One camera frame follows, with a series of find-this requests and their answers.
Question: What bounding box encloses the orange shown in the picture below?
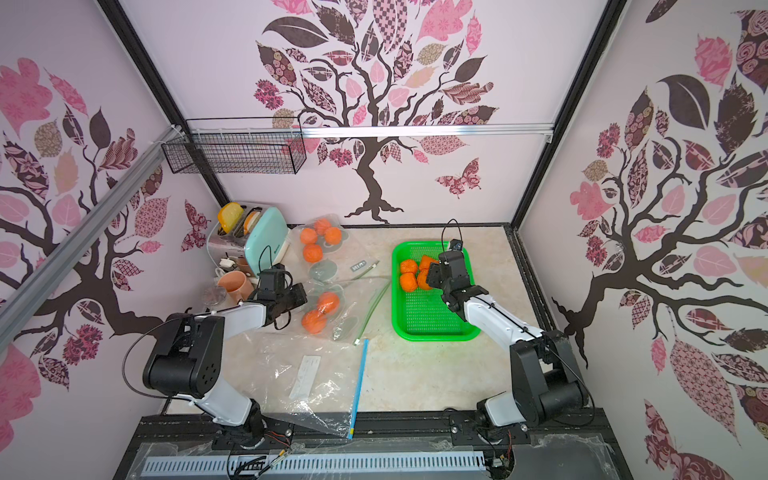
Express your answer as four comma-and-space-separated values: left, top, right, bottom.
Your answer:
419, 255, 437, 271
417, 269, 432, 291
399, 272, 419, 293
399, 259, 419, 275

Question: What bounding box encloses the green plastic basket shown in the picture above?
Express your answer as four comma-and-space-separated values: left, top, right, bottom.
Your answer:
392, 240, 480, 342

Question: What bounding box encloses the green-zip bag of oranges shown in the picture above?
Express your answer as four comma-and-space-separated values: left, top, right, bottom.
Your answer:
296, 277, 391, 345

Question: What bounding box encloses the blue-zip clear bag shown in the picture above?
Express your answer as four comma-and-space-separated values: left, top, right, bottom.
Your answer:
251, 334, 368, 439

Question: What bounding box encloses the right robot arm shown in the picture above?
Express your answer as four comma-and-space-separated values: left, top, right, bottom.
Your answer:
427, 239, 590, 428

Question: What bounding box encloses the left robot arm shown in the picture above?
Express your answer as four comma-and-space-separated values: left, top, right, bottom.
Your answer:
142, 264, 307, 437

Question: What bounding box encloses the pink ceramic mug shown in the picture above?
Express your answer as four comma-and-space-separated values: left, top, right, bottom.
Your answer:
217, 271, 254, 302

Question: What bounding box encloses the mint green toaster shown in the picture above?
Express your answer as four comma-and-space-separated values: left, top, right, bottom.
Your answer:
206, 202, 290, 277

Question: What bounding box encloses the clear glass cup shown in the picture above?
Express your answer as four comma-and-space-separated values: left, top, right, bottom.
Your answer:
202, 285, 235, 311

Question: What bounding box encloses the yellow toast slice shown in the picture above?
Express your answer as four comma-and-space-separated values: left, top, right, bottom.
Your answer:
217, 202, 244, 234

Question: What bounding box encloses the black wire wall basket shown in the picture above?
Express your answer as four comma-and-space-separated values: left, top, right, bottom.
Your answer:
161, 114, 309, 175

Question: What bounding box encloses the white cable duct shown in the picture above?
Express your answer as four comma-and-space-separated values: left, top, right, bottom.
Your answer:
138, 451, 485, 479

